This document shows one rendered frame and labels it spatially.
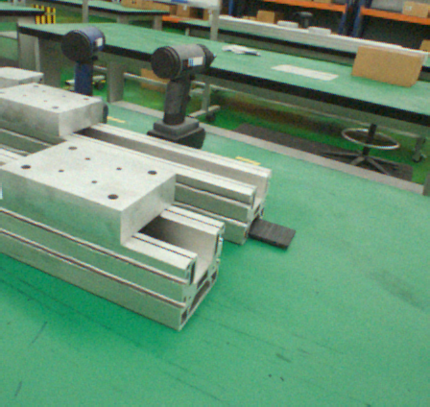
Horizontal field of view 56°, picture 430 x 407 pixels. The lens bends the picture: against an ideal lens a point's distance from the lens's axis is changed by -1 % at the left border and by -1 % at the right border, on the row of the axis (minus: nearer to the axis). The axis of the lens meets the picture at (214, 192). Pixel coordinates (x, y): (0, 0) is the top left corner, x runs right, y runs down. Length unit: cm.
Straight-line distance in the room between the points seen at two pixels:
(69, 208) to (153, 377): 18
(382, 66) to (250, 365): 203
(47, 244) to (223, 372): 24
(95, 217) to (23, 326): 13
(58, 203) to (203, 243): 16
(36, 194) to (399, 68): 205
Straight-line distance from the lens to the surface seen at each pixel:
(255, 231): 61
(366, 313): 54
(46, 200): 46
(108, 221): 42
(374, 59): 234
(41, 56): 280
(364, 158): 326
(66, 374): 42
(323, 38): 377
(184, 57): 80
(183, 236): 47
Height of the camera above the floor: 110
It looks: 26 degrees down
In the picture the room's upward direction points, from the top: 8 degrees clockwise
